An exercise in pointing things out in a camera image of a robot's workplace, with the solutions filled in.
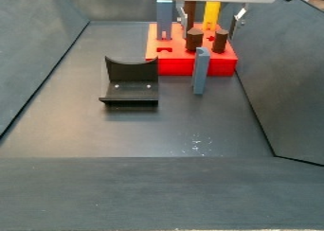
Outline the grey-blue arch object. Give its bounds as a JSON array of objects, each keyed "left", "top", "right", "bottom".
[{"left": 193, "top": 47, "right": 210, "bottom": 95}]

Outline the yellow arch block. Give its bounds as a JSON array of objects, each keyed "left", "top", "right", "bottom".
[{"left": 202, "top": 2, "right": 220, "bottom": 30}]

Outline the light blue arch block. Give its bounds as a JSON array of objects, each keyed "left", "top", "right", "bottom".
[{"left": 157, "top": 0, "right": 173, "bottom": 40}]

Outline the red peg board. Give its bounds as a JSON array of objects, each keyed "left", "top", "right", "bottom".
[{"left": 146, "top": 23, "right": 238, "bottom": 77}]

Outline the tall brown cylinder peg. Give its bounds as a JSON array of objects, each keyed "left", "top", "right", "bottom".
[{"left": 183, "top": 1, "right": 197, "bottom": 30}]

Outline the short brown pointed peg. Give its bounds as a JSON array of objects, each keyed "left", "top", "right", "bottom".
[{"left": 186, "top": 27, "right": 203, "bottom": 51}]

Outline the short brown hexagonal peg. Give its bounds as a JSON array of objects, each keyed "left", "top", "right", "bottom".
[{"left": 212, "top": 29, "right": 229, "bottom": 53}]

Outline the black curved holder stand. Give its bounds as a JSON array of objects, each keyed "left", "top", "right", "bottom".
[{"left": 99, "top": 57, "right": 159, "bottom": 105}]

